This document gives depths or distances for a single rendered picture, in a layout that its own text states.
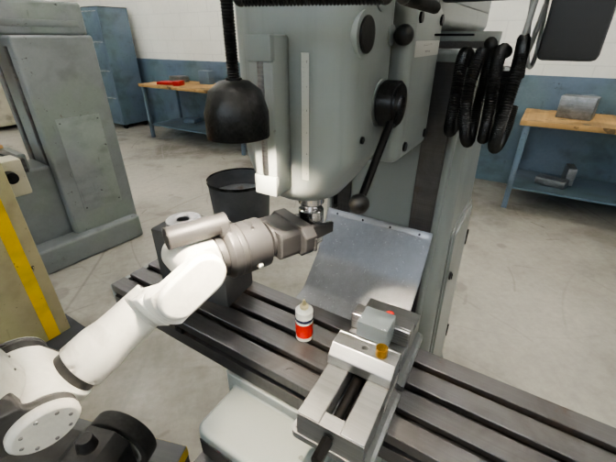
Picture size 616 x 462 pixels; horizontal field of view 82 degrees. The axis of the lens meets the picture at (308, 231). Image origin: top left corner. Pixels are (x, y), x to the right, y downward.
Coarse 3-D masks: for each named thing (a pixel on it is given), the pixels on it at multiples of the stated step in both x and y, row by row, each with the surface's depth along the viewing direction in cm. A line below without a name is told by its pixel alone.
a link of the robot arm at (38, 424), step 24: (0, 360) 39; (0, 384) 38; (24, 384) 42; (0, 408) 38; (24, 408) 40; (48, 408) 42; (72, 408) 44; (0, 432) 39; (24, 432) 40; (48, 432) 43; (0, 456) 41
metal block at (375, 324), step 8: (368, 312) 70; (376, 312) 70; (384, 312) 70; (360, 320) 68; (368, 320) 68; (376, 320) 68; (384, 320) 68; (392, 320) 68; (360, 328) 69; (368, 328) 68; (376, 328) 67; (384, 328) 66; (392, 328) 70; (368, 336) 68; (376, 336) 67; (384, 336) 66; (392, 336) 72
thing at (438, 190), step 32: (448, 32) 80; (480, 32) 81; (448, 64) 77; (448, 96) 80; (416, 160) 90; (448, 160) 86; (352, 192) 104; (384, 192) 98; (416, 192) 93; (448, 192) 91; (416, 224) 96; (448, 224) 96; (448, 256) 103; (448, 288) 117
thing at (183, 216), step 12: (180, 216) 95; (192, 216) 95; (156, 228) 92; (156, 240) 93; (228, 276) 90; (240, 276) 95; (228, 288) 91; (240, 288) 96; (216, 300) 93; (228, 300) 92
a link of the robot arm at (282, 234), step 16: (240, 224) 58; (256, 224) 59; (272, 224) 63; (288, 224) 63; (304, 224) 62; (256, 240) 57; (272, 240) 61; (288, 240) 60; (304, 240) 61; (256, 256) 57; (272, 256) 59; (288, 256) 62
